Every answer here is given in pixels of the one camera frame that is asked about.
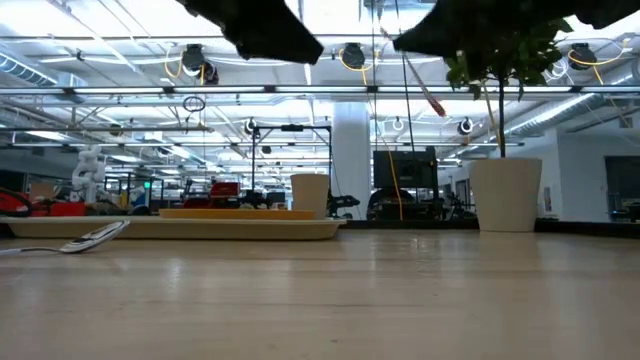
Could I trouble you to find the yellow hanging cable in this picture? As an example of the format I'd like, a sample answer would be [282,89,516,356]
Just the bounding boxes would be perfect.
[369,92,404,221]

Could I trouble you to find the black computer monitor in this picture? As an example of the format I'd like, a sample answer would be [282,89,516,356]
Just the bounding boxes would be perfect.
[373,147,440,190]

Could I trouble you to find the beige paper cup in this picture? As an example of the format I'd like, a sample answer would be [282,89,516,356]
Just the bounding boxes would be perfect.
[290,173,331,220]

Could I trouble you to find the red and black object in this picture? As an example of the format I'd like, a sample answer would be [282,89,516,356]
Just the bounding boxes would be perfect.
[0,187,35,218]

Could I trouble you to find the black hanging cable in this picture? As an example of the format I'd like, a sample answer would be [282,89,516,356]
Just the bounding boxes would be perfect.
[394,0,420,201]

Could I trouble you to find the long linear ceiling light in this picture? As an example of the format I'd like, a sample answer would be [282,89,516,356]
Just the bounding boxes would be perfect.
[0,85,640,95]

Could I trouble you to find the red bin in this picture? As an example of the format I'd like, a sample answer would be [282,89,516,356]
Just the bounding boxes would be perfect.
[48,201,86,217]

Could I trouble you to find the white robot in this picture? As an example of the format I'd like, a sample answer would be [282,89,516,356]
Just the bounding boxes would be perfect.
[71,145,107,204]

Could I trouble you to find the silver metal spoon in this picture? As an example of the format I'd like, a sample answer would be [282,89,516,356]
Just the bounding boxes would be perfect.
[0,219,131,257]

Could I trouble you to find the red box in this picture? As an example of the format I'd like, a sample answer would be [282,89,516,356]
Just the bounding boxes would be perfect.
[209,182,241,198]

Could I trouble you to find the white square column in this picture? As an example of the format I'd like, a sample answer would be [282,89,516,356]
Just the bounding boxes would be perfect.
[332,102,372,220]

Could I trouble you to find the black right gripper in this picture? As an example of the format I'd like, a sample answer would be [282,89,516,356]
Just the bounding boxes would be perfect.
[529,0,640,30]

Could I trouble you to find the fork with orange handle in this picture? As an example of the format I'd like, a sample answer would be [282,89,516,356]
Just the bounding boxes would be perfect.
[379,24,447,119]

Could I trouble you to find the green plant in white pot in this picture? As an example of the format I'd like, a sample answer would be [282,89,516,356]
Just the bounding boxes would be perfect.
[443,17,576,233]

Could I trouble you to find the beige rectangular tray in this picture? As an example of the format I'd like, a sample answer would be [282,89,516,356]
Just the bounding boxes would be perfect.
[0,215,347,242]

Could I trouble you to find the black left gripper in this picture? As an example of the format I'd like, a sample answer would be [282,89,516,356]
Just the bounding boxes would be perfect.
[174,0,325,65]

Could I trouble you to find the black ceiling cable reel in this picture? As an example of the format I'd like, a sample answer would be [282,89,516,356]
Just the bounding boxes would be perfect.
[569,42,597,71]
[180,43,220,86]
[341,42,367,71]

